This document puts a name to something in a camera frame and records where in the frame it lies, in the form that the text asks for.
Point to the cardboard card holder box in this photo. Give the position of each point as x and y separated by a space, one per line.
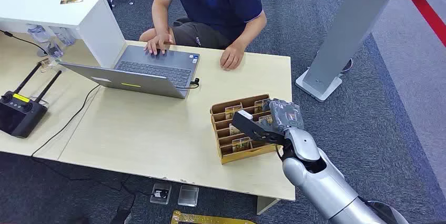
244 156

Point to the person's right hand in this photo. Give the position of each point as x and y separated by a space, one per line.
158 44

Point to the black remote controller with antennas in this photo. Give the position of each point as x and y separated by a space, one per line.
19 112

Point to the grey laptop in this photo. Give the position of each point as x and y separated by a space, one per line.
153 69

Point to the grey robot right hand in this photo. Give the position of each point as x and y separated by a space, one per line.
284 114

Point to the person's left hand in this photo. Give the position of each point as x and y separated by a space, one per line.
231 57

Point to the person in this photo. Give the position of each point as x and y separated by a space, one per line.
212 3

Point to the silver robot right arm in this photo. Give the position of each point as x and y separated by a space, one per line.
324 180

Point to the white desk riser shelf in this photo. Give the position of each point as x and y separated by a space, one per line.
69 17

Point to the red barrier belt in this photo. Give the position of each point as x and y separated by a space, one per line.
423 8

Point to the person's right forearm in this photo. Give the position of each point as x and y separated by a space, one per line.
161 15

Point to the clear plastic bag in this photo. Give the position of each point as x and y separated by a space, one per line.
64 36
38 33

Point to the floor socket box with plug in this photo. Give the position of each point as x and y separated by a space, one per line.
160 193

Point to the grey kiosk stand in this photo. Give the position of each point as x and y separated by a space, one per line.
348 31

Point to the wooden table leg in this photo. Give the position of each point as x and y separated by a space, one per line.
266 204

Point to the yellow patterned sheet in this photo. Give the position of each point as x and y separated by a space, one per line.
205 219

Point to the grey floor socket cover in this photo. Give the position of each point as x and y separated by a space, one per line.
188 195

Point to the person's left forearm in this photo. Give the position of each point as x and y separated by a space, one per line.
251 31

